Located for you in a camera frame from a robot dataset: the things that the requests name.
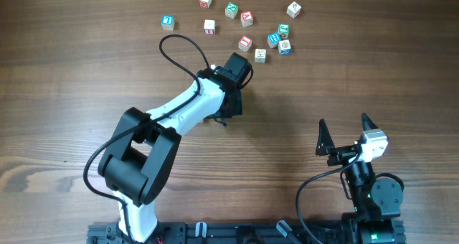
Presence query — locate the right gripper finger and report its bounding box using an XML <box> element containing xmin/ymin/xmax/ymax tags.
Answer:
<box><xmin>316</xmin><ymin>118</ymin><xmax>335</xmax><ymax>156</ymax></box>
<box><xmin>361</xmin><ymin>113</ymin><xmax>379</xmax><ymax>131</ymax></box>

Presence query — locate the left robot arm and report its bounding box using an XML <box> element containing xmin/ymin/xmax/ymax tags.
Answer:
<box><xmin>98</xmin><ymin>53</ymin><xmax>253</xmax><ymax>243</ymax></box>

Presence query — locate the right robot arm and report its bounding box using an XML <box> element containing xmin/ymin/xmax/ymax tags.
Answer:
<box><xmin>316</xmin><ymin>113</ymin><xmax>406</xmax><ymax>244</ymax></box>

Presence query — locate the red letter block lower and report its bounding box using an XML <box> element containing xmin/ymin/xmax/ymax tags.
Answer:
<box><xmin>238</xmin><ymin>35</ymin><xmax>252</xmax><ymax>52</ymax></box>

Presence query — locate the red letter block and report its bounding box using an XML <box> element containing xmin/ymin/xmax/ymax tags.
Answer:
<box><xmin>240</xmin><ymin>11</ymin><xmax>254</xmax><ymax>27</ymax></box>
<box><xmin>238</xmin><ymin>35</ymin><xmax>252</xmax><ymax>52</ymax></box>

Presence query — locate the yellow face picture block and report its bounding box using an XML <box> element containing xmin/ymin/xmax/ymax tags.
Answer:
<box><xmin>254</xmin><ymin>49</ymin><xmax>267</xmax><ymax>63</ymax></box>

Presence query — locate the red sided white block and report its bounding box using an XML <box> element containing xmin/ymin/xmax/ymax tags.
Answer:
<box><xmin>204</xmin><ymin>19</ymin><xmax>216</xmax><ymax>34</ymax></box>

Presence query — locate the blue letter block right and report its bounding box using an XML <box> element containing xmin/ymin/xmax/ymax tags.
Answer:
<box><xmin>267</xmin><ymin>32</ymin><xmax>282</xmax><ymax>48</ymax></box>

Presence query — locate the blue letter block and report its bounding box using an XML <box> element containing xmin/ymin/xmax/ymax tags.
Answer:
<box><xmin>267</xmin><ymin>32</ymin><xmax>282</xmax><ymax>48</ymax></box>
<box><xmin>161</xmin><ymin>15</ymin><xmax>175</xmax><ymax>31</ymax></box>

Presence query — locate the red letter block upper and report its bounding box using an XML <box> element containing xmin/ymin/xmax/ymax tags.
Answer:
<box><xmin>240</xmin><ymin>11</ymin><xmax>254</xmax><ymax>27</ymax></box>

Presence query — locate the blue sided picture block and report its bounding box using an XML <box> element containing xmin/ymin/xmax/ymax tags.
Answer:
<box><xmin>278</xmin><ymin>39</ymin><xmax>292</xmax><ymax>55</ymax></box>

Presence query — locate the green N block top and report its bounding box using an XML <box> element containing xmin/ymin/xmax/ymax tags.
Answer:
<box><xmin>225</xmin><ymin>2</ymin><xmax>239</xmax><ymax>19</ymax></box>

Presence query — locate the green J block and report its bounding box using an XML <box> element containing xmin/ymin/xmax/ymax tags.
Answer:
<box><xmin>278</xmin><ymin>24</ymin><xmax>290</xmax><ymax>39</ymax></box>

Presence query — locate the red picture block top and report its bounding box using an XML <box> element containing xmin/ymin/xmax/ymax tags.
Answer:
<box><xmin>199</xmin><ymin>0</ymin><xmax>212</xmax><ymax>9</ymax></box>

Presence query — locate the plain picture block right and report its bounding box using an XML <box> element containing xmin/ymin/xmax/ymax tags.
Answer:
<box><xmin>286</xmin><ymin>1</ymin><xmax>302</xmax><ymax>19</ymax></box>

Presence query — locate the right camera cable black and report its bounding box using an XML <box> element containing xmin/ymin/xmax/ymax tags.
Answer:
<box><xmin>295</xmin><ymin>161</ymin><xmax>355</xmax><ymax>235</ymax></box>

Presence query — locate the camera cable black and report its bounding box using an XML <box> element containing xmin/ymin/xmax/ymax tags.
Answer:
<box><xmin>295</xmin><ymin>161</ymin><xmax>355</xmax><ymax>235</ymax></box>
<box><xmin>82</xmin><ymin>34</ymin><xmax>210</xmax><ymax>243</ymax></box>

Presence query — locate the left camera cable black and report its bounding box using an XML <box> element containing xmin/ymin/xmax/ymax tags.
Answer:
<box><xmin>82</xmin><ymin>34</ymin><xmax>210</xmax><ymax>243</ymax></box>

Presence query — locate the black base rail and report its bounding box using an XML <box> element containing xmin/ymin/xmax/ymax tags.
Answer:
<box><xmin>86</xmin><ymin>220</ymin><xmax>407</xmax><ymax>244</ymax></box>

